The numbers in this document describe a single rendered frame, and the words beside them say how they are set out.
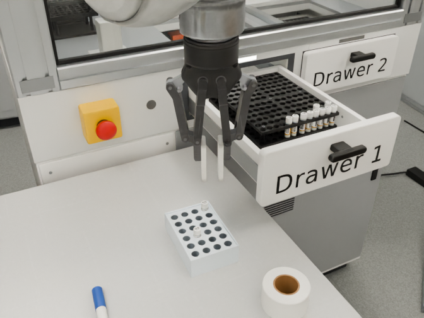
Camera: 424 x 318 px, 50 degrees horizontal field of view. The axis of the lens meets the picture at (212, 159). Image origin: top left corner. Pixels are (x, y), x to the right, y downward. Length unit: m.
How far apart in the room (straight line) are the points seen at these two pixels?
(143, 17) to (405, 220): 1.87
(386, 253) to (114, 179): 1.29
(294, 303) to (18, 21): 0.64
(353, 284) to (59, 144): 1.22
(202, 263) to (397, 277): 1.25
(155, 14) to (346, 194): 1.20
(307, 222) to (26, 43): 0.98
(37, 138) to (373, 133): 0.64
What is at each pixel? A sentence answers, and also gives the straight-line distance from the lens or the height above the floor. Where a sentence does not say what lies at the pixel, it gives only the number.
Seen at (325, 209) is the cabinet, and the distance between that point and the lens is 1.50.
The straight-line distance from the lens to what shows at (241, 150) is 0.83.
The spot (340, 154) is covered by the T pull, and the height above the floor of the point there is 0.91.
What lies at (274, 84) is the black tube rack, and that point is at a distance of 1.02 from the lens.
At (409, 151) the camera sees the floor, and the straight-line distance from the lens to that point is 2.65.
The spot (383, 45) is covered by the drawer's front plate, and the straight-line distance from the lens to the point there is 1.28.
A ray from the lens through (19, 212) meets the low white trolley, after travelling 0.94.
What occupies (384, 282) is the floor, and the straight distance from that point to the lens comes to 1.87.
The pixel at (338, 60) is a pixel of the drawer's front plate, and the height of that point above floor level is 0.90.
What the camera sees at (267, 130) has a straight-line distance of 0.84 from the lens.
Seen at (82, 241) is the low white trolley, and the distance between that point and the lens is 0.84.
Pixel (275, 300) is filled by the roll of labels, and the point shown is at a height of 0.80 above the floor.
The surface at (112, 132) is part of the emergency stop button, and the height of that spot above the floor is 0.87.
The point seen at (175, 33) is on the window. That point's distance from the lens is 0.97.
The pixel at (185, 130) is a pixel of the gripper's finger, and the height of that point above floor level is 0.98.
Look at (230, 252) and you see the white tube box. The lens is 0.75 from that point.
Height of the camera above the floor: 1.32
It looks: 34 degrees down
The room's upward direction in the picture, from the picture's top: straight up
